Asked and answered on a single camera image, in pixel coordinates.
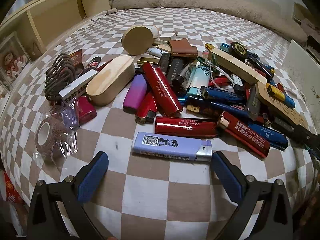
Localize tall dark red lighter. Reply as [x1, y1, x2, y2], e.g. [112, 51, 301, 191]
[142, 63, 183, 116]

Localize purple gradient lighter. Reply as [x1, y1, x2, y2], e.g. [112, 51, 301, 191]
[123, 74, 147, 113]

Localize crimson rounded case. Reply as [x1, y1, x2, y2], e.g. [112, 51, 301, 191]
[78, 96, 97, 125]

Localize checkered bed sheet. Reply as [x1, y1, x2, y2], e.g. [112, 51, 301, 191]
[1, 8, 315, 239]

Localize lavender printed lighter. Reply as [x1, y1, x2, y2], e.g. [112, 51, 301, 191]
[132, 132, 213, 161]

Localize round black tin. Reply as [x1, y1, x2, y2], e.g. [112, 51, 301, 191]
[228, 42, 248, 61]

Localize oval wooden box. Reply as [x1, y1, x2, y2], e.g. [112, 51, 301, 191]
[86, 55, 135, 106]

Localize light teal lighter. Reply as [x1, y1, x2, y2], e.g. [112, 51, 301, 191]
[186, 65, 210, 96]

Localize small red lighter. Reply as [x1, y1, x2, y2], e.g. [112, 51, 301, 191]
[136, 92, 157, 124]

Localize beige fluffy blanket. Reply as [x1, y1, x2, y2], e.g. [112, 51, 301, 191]
[111, 0, 308, 46]

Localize wrapped brown tape roll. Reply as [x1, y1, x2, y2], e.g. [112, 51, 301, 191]
[34, 105, 79, 165]

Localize round wooden cylinder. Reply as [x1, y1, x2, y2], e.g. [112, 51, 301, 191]
[121, 25, 159, 56]

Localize wooden bedside shelf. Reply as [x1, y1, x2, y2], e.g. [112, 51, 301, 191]
[1, 0, 111, 53]

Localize brown leather sleeve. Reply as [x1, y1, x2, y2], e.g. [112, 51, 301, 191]
[169, 38, 198, 59]

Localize blue lighter script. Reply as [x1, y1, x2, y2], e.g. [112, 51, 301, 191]
[248, 122, 289, 151]

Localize silver harmonica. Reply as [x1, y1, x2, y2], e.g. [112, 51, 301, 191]
[59, 69, 98, 103]

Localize long plain wooden block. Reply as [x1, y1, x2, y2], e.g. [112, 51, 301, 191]
[209, 48, 267, 85]

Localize dark coiled hair ties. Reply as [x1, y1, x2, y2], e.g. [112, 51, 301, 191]
[44, 52, 77, 103]

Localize white shoe box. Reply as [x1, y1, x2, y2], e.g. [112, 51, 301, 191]
[282, 40, 319, 132]

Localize carved wooden plaque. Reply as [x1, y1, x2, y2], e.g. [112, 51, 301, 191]
[255, 81, 309, 129]

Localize red lighter gold script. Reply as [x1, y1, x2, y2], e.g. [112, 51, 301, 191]
[155, 116, 218, 138]

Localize red lighter white numbers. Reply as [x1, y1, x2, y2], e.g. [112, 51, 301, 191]
[217, 111, 270, 159]

